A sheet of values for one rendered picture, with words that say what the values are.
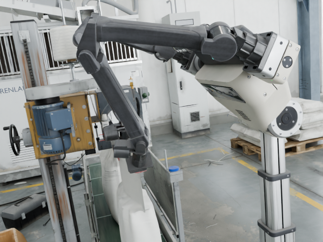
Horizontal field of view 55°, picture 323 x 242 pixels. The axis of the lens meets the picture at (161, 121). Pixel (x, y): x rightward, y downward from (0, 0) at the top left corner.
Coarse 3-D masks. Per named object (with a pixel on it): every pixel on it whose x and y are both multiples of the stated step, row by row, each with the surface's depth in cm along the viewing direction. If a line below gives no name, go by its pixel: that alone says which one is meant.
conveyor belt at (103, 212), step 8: (96, 168) 342; (96, 176) 318; (96, 184) 296; (96, 192) 279; (96, 200) 262; (104, 200) 260; (96, 208) 247; (104, 208) 246; (96, 216) 235; (104, 216) 233; (104, 224) 222; (112, 224) 220; (104, 232) 211; (112, 232) 210; (160, 232) 203; (104, 240) 202; (112, 240) 201; (120, 240) 200
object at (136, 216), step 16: (128, 176) 147; (128, 192) 151; (144, 192) 158; (128, 208) 147; (144, 208) 135; (128, 224) 145; (144, 224) 143; (128, 240) 147; (144, 240) 144; (160, 240) 148
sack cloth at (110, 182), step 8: (104, 152) 233; (112, 152) 208; (104, 160) 218; (112, 160) 206; (104, 168) 211; (112, 168) 208; (104, 176) 215; (112, 176) 210; (120, 176) 211; (104, 184) 218; (112, 184) 212; (104, 192) 221; (112, 192) 213; (112, 200) 214; (112, 208) 216; (112, 216) 219
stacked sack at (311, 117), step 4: (312, 112) 430; (316, 112) 427; (320, 112) 425; (304, 116) 417; (308, 116) 417; (312, 116) 417; (316, 116) 419; (320, 116) 421; (304, 120) 413; (308, 120) 416; (312, 120) 418; (316, 120) 420; (320, 120) 423
